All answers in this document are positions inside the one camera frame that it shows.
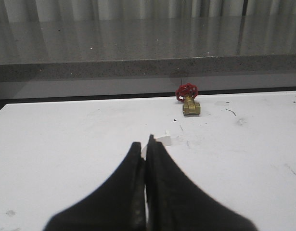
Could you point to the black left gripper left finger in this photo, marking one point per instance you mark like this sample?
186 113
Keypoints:
117 205

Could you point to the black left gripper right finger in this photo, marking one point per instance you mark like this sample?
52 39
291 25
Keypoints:
175 203

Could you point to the white half clamp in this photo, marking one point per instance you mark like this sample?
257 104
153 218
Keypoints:
165 139

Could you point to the brass valve red handwheel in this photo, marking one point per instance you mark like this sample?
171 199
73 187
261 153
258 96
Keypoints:
186 94

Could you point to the grey stone counter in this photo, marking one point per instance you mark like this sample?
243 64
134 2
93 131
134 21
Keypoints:
40 51

